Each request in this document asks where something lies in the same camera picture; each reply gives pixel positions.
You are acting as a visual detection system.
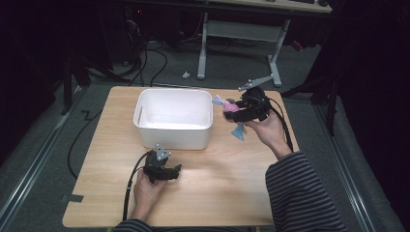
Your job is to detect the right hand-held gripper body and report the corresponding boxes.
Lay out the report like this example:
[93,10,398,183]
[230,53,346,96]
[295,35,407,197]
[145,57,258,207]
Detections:
[237,73,275,123]

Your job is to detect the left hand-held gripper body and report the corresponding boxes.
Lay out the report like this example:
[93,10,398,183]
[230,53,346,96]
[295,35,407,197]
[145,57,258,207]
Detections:
[142,143,173,185]

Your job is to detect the pink and blue rope toy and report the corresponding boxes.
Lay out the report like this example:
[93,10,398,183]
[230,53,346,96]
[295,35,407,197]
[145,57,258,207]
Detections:
[211,94,248,142]

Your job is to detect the white plastic bin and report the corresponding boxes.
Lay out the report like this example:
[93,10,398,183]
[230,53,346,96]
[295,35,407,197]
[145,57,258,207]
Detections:
[132,87,214,151]

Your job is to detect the person's left hand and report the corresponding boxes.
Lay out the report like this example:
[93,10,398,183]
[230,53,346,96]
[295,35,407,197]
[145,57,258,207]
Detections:
[132,169,169,218]

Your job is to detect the person's right hand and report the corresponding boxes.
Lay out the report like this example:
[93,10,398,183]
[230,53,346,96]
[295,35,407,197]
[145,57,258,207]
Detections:
[245,110,293,160]

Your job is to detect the desk with white legs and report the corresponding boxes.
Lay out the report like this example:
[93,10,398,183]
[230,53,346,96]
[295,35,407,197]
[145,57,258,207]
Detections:
[127,0,334,88]

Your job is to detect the black stand leg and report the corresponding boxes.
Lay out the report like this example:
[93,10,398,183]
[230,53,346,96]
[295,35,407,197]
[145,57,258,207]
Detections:
[59,52,93,116]
[279,75,338,137]

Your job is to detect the grey tape piece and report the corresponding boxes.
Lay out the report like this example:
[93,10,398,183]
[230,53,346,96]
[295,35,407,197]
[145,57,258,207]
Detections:
[60,192,85,204]

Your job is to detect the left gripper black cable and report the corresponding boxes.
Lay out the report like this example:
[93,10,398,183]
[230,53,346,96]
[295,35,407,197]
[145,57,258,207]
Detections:
[122,151,153,222]

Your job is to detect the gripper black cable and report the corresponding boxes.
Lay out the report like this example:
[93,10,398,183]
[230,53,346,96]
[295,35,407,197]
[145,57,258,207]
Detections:
[122,151,153,222]
[266,96,295,153]

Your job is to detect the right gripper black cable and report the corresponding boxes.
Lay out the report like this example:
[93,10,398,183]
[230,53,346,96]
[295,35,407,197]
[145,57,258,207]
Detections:
[266,96,295,153]

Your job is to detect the black floor cable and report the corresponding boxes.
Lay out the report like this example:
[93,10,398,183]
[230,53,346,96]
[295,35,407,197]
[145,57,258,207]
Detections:
[67,109,103,181]

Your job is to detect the bundle of black cables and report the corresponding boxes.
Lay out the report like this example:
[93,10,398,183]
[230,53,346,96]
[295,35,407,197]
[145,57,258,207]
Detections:
[110,13,169,87]

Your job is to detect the grey floor rail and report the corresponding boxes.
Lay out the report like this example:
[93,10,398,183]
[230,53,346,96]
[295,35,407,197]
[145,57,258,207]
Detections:
[312,102,378,232]
[0,85,85,223]

